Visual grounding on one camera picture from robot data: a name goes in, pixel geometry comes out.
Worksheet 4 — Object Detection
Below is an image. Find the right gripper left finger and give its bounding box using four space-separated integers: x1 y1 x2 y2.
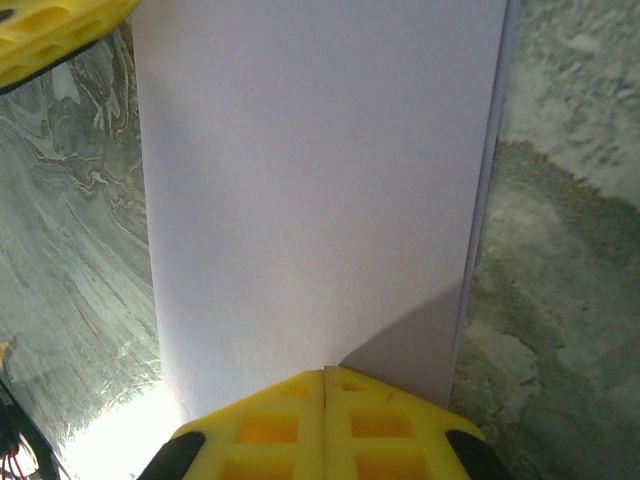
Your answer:
149 367 326 480

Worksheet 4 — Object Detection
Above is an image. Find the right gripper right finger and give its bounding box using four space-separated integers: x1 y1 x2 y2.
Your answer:
324 364 511 480

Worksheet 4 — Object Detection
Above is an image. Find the lavender paper sheet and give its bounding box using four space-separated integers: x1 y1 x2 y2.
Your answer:
130 0 522 416

